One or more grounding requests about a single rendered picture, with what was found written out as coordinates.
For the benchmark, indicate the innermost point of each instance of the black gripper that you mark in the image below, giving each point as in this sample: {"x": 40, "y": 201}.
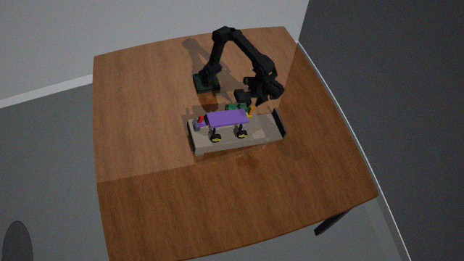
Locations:
{"x": 256, "y": 92}

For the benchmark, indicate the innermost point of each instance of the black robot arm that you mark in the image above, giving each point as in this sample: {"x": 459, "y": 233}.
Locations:
{"x": 261, "y": 63}

